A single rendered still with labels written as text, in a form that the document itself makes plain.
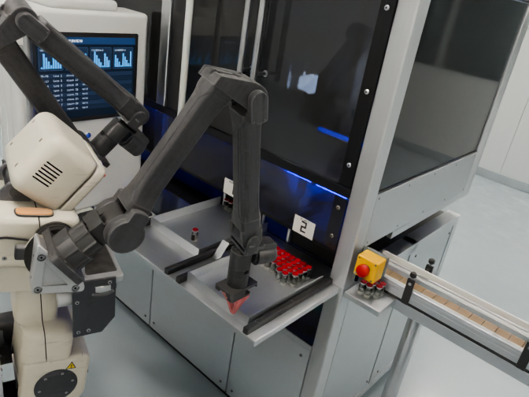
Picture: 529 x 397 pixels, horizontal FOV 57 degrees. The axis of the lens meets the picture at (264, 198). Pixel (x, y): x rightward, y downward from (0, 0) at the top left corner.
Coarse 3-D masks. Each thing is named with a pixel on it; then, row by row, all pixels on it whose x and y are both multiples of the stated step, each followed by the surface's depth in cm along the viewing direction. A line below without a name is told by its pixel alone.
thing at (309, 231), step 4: (296, 216) 162; (296, 220) 162; (300, 220) 161; (304, 220) 160; (296, 224) 163; (300, 224) 162; (304, 224) 161; (308, 224) 160; (312, 224) 158; (292, 228) 165; (296, 228) 163; (304, 228) 161; (308, 228) 160; (312, 228) 159; (300, 232) 163; (308, 232) 160; (312, 232) 159; (308, 236) 161; (312, 236) 160
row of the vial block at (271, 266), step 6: (264, 264) 159; (270, 264) 158; (276, 264) 156; (282, 264) 156; (270, 270) 158; (288, 270) 153; (288, 276) 153; (294, 276) 152; (288, 282) 154; (294, 282) 152
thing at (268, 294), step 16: (192, 272) 147; (208, 272) 153; (224, 272) 155; (256, 272) 158; (208, 288) 141; (256, 288) 150; (272, 288) 151; (288, 288) 152; (304, 288) 149; (224, 304) 138; (256, 304) 142; (272, 304) 138; (240, 320) 134
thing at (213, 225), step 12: (204, 204) 192; (216, 204) 197; (156, 216) 175; (168, 216) 179; (180, 216) 184; (192, 216) 186; (204, 216) 187; (216, 216) 189; (228, 216) 190; (156, 228) 173; (168, 228) 168; (180, 228) 176; (192, 228) 177; (204, 228) 178; (216, 228) 180; (228, 228) 181; (264, 228) 183; (180, 240) 165; (204, 240) 171; (216, 240) 172; (228, 240) 169; (192, 252) 162
